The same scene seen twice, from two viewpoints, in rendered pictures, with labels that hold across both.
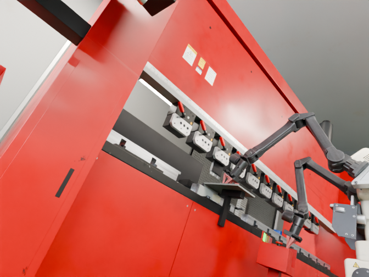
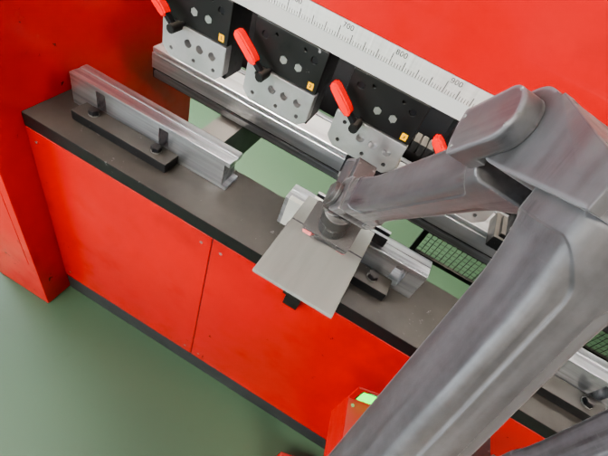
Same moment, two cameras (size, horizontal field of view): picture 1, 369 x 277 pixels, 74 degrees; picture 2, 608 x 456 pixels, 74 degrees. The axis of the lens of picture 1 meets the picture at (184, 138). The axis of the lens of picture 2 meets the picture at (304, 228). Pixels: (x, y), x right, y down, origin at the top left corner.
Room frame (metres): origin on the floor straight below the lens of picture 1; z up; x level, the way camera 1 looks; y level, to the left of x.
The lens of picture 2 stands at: (1.00, -0.72, 1.65)
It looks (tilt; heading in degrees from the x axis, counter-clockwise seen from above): 47 degrees down; 44
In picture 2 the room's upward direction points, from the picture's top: 24 degrees clockwise
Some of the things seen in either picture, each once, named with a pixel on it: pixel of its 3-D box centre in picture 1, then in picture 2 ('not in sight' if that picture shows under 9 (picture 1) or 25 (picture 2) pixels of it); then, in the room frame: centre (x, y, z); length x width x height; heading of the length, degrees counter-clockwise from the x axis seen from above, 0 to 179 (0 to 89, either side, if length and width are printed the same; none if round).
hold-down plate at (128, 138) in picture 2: (137, 161); (125, 137); (1.18, 0.18, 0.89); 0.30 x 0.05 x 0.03; 125
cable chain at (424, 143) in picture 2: not in sight; (454, 164); (2.02, -0.22, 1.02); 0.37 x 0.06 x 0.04; 125
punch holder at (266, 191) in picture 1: (263, 186); not in sight; (1.90, -0.75, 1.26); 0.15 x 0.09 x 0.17; 125
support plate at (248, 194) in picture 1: (228, 189); (318, 250); (1.45, -0.36, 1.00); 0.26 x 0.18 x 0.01; 35
